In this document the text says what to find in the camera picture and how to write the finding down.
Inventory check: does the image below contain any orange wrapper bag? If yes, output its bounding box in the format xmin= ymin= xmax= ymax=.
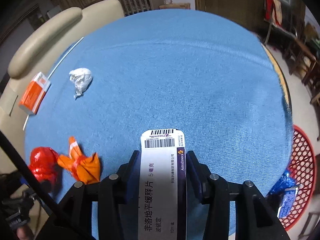
xmin=57 ymin=136 xmax=101 ymax=185

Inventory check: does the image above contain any blue foil snack bag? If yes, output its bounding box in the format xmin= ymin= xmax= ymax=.
xmin=277 ymin=185 xmax=299 ymax=218

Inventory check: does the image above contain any white medicine box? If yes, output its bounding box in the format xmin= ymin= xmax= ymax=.
xmin=138 ymin=128 xmax=187 ymax=239

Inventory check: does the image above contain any red plastic bag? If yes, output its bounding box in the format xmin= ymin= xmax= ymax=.
xmin=29 ymin=147 xmax=58 ymax=185

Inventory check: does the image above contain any blue plastic bag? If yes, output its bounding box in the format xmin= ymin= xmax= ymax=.
xmin=267 ymin=168 xmax=298 ymax=196

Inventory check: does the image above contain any white tissue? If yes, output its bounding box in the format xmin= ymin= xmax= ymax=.
xmin=69 ymin=68 xmax=93 ymax=99

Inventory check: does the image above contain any red mesh basket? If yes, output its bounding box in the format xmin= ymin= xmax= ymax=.
xmin=280 ymin=125 xmax=317 ymax=231

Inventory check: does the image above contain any orange white box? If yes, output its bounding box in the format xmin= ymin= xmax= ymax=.
xmin=18 ymin=72 xmax=51 ymax=115

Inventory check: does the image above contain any cream leather sofa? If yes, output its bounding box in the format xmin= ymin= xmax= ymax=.
xmin=1 ymin=0 xmax=124 ymax=158

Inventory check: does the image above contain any blue tablecloth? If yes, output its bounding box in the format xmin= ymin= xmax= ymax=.
xmin=25 ymin=9 xmax=293 ymax=239

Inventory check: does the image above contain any white plastic rod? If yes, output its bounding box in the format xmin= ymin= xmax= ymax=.
xmin=23 ymin=37 xmax=87 ymax=131

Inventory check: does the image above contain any brown cardboard box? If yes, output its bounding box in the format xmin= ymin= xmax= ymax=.
xmin=159 ymin=3 xmax=190 ymax=10

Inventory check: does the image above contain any metal chair with red cloth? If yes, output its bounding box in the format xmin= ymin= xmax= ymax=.
xmin=264 ymin=0 xmax=298 ymax=45

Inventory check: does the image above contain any wooden double door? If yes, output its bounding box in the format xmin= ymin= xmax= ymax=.
xmin=195 ymin=0 xmax=267 ymax=32

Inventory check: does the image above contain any black cable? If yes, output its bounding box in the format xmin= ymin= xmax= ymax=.
xmin=0 ymin=129 xmax=61 ymax=217

